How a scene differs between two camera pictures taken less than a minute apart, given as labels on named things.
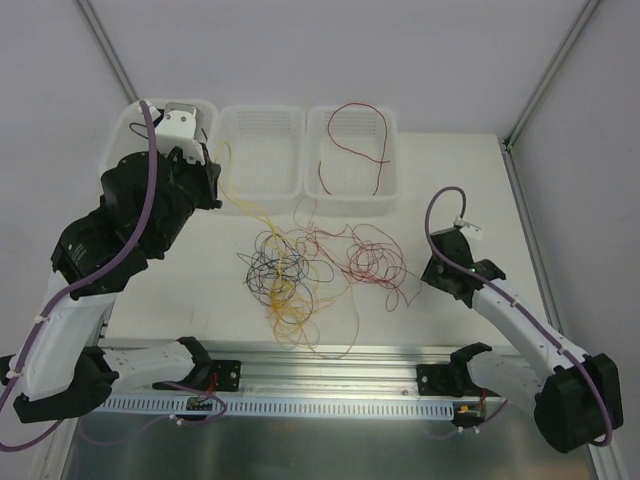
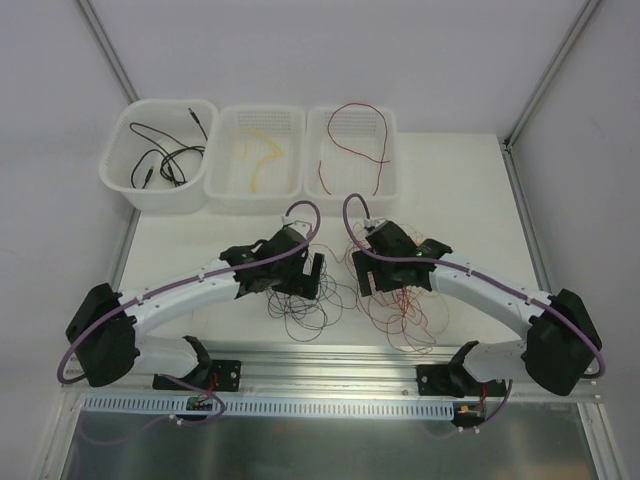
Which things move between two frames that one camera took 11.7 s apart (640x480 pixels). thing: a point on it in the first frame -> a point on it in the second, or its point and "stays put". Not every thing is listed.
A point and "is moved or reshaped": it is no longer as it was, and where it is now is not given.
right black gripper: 451,248 -> 364,273
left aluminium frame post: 108,49 stays put
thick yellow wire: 248,205 -> 258,163
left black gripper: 201,176 -> 310,275
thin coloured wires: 310,279 -> 408,314
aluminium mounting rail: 313,368 stays put
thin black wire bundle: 281,275 is moved or reshaped
